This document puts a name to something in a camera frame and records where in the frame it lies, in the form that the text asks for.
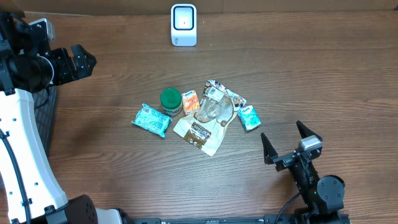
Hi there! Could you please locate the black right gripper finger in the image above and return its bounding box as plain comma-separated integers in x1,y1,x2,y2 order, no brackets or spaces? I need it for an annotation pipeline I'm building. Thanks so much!
261,133,279,164
296,120,323,141

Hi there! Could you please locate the teal tissue pack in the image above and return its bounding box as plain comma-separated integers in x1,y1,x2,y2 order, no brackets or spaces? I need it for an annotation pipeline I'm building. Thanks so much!
238,105,261,132

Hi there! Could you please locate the white brown snack pouch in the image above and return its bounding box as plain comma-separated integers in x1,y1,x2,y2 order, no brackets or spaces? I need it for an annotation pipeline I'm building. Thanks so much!
174,80,246,156

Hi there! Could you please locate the orange packet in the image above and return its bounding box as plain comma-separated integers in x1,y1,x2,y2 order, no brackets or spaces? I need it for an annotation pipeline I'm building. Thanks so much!
182,90,200,115

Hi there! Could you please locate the teal wet wipes pack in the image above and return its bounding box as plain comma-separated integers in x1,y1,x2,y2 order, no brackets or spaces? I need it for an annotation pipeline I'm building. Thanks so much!
131,103,172,138

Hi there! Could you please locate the green lid seasoning jar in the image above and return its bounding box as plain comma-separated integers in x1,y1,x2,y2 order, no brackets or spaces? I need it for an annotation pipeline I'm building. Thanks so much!
160,88,182,116

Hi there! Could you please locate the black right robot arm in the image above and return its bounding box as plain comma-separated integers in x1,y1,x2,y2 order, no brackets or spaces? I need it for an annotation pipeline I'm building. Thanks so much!
261,121,350,224

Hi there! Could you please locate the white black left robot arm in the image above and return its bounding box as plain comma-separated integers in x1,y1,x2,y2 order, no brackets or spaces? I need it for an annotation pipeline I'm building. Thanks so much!
1,12,122,223

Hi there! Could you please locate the grey plastic mesh basket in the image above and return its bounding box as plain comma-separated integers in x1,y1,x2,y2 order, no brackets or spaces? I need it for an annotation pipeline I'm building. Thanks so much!
32,86,58,156

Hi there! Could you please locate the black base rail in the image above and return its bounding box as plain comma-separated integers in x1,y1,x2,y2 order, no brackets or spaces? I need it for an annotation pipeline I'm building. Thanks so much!
124,215,306,224

